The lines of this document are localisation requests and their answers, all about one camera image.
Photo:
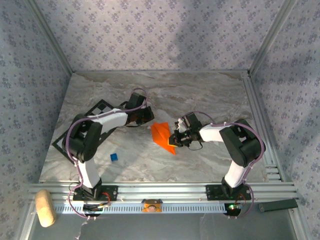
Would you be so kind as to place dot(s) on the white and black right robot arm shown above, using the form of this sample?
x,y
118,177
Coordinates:
x,y
242,142

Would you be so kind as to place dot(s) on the small blue cube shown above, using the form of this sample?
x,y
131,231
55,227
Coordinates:
x,y
114,157

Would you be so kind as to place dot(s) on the cartoon face figure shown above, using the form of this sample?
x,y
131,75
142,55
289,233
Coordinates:
x,y
151,206

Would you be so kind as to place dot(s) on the aluminium side rail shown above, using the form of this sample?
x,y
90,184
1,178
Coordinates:
x,y
255,107

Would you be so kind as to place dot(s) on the dark flat metal bar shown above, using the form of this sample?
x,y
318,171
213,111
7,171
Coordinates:
x,y
278,205

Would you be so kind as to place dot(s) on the orange paper sheet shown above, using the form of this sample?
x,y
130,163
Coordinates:
x,y
161,135

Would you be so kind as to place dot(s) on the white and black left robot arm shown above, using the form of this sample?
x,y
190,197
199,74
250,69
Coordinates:
x,y
110,120

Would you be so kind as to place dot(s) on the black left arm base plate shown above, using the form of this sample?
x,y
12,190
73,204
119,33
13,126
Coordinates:
x,y
110,192

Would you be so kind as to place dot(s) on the black and white checkerboard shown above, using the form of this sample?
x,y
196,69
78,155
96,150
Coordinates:
x,y
102,107

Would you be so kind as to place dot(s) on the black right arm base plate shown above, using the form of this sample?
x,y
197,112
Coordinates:
x,y
213,192

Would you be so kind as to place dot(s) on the long aluminium mounting rail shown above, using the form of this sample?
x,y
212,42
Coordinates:
x,y
162,191

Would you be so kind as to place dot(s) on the aluminium corner post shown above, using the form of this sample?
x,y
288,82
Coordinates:
x,y
51,40
271,37

